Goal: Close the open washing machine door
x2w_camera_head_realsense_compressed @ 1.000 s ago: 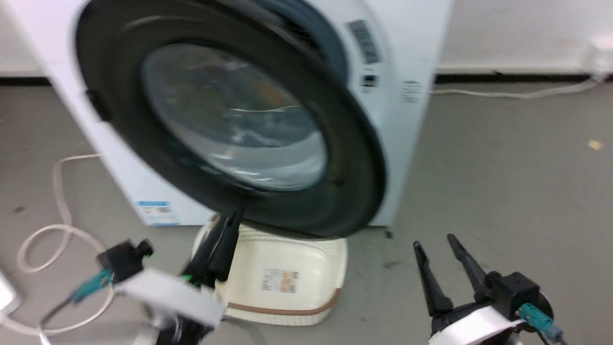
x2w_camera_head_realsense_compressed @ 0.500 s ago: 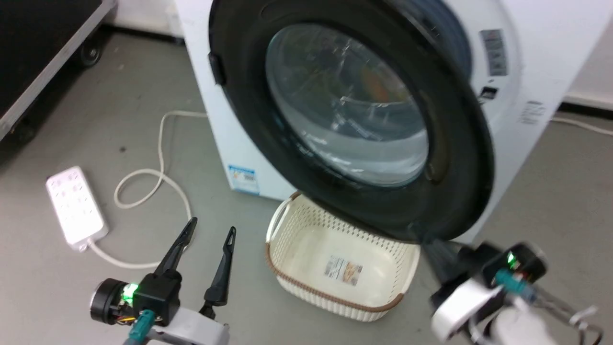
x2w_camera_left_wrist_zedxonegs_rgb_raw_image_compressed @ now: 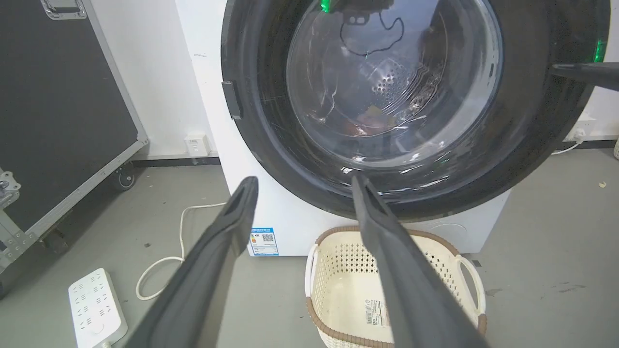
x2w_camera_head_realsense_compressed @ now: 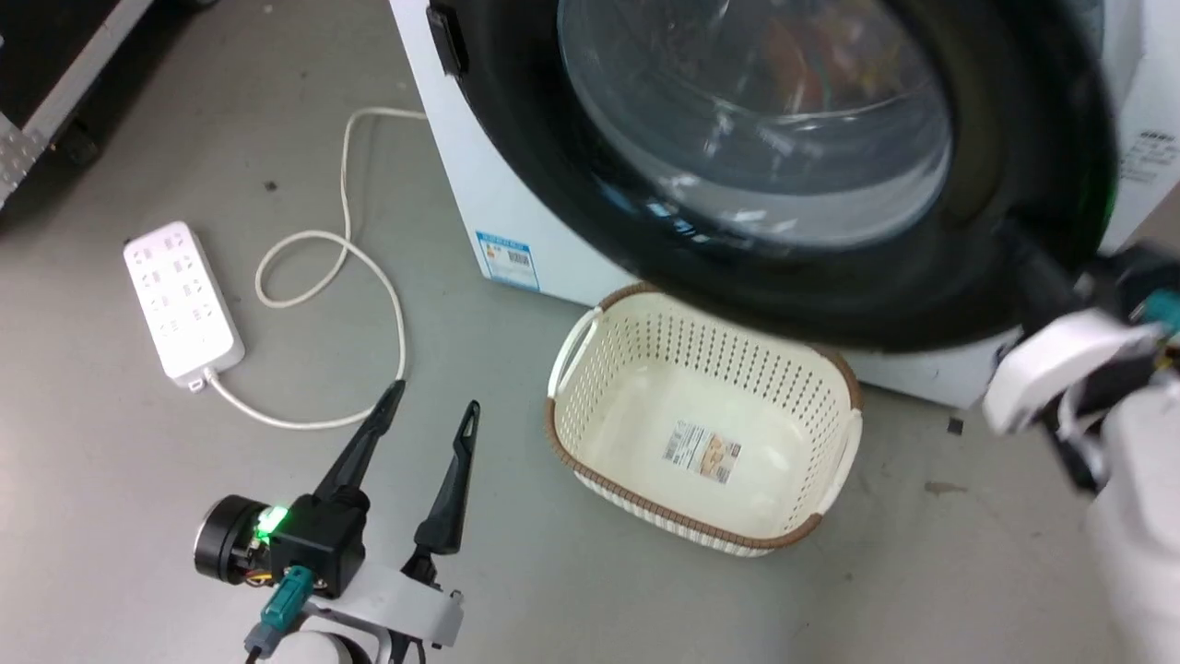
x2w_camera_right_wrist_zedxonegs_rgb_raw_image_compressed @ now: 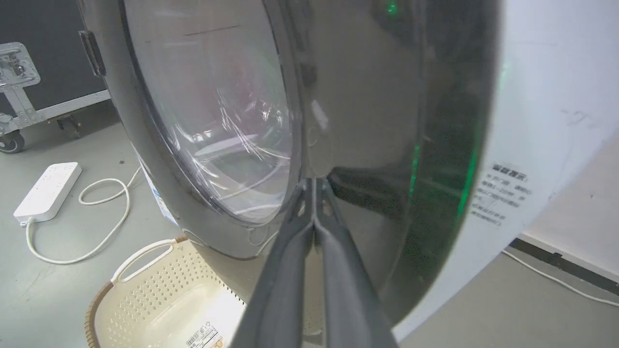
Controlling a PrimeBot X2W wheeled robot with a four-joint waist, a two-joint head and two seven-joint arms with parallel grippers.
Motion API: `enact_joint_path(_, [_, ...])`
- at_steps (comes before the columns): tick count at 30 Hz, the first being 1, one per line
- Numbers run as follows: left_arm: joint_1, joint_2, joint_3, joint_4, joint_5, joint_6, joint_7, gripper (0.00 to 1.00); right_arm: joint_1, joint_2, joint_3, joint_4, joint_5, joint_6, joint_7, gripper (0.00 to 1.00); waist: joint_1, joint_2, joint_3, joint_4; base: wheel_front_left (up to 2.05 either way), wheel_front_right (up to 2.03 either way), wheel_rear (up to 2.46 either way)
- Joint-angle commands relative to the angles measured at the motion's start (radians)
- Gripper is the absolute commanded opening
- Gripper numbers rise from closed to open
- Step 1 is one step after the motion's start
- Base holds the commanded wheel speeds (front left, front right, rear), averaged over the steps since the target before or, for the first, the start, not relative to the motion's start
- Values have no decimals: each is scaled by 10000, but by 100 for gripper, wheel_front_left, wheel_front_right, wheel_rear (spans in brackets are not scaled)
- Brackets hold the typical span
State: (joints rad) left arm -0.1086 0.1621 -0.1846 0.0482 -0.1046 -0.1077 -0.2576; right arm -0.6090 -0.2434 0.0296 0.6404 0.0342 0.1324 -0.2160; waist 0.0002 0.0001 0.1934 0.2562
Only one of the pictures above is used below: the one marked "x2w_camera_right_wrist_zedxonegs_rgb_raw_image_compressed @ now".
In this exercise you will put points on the white power strip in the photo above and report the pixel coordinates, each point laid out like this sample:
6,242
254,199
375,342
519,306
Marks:
48,192

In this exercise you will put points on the white washing machine body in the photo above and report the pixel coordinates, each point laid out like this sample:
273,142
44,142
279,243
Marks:
527,145

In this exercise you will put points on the black flight case on wheels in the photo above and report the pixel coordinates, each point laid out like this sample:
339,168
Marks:
43,63

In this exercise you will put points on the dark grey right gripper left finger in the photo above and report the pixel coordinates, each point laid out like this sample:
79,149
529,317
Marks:
283,285

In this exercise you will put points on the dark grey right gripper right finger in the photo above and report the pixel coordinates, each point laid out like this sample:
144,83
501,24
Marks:
350,295

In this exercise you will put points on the grey round washing machine door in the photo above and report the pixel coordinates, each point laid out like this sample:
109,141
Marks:
232,111

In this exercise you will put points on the cream perforated laundry basket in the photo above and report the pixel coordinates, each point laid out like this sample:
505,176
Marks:
164,299

